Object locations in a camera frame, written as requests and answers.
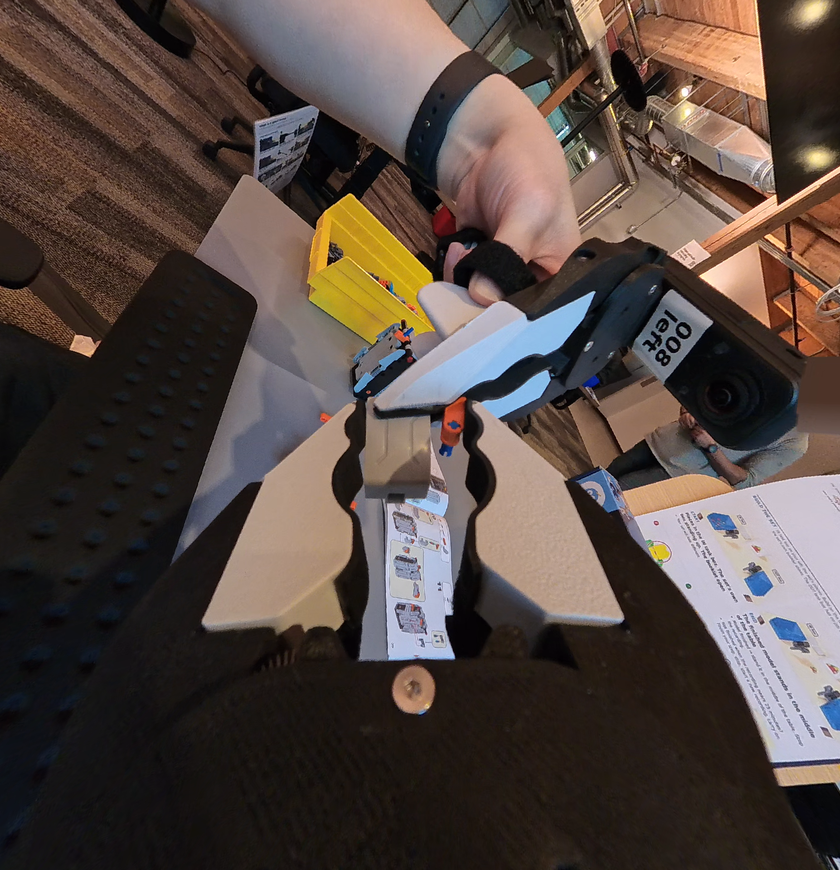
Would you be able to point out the printed paper sign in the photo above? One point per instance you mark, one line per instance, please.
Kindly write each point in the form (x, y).
(284, 146)

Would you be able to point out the person's left hand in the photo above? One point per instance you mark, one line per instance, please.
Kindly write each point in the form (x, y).
(508, 177)

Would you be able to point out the silver ventilation duct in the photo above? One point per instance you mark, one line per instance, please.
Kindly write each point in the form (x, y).
(712, 143)

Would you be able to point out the black monitor screen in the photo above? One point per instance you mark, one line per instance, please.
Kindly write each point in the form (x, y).
(800, 81)

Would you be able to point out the blue robot kit box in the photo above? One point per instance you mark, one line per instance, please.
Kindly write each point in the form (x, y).
(600, 493)

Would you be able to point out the black blue toy robot model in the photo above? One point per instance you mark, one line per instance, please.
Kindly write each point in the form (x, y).
(382, 367)

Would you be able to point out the black wristband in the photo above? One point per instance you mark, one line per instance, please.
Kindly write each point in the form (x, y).
(433, 109)

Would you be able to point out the printed task sheet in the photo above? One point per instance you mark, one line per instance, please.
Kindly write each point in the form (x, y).
(766, 578)

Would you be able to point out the grey desk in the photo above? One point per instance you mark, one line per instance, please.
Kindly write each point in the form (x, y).
(270, 326)

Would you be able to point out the grey curved building piece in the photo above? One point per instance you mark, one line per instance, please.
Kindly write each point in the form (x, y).
(396, 455)

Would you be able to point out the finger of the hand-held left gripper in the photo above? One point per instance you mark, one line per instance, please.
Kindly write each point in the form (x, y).
(474, 353)
(522, 401)

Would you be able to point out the black perforated chair armrest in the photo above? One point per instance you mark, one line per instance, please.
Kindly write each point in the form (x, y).
(120, 408)

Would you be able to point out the black floor stand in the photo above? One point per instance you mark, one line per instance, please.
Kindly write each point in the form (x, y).
(627, 81)

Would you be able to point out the person's left forearm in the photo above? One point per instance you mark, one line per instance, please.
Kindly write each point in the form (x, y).
(338, 54)

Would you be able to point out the cardboard box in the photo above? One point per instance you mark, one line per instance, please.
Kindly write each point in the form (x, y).
(630, 421)

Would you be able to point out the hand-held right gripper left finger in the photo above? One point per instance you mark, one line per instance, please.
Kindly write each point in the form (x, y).
(284, 544)

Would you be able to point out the white instruction booklet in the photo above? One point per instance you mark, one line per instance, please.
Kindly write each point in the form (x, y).
(413, 578)

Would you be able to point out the orange connector piece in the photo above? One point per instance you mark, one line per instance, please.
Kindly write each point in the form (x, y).
(452, 425)

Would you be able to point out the black office chair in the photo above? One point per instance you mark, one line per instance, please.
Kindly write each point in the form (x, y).
(331, 146)

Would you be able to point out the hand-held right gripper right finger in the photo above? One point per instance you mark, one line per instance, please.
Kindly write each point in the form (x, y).
(535, 544)

